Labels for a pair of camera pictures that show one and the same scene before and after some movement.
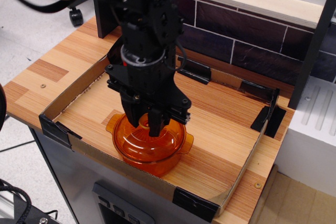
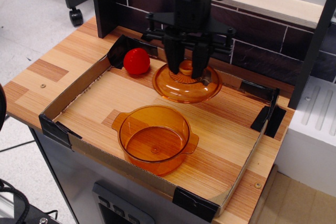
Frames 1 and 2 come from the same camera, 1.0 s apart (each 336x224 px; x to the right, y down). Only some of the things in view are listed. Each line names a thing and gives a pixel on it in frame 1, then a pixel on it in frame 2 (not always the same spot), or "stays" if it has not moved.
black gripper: x=145 y=76 → x=192 y=16
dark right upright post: x=313 y=51 stays
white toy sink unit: x=308 y=157 stays
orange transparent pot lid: x=136 y=144 → x=182 y=87
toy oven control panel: x=116 y=208 stays
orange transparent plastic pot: x=156 y=156 stays
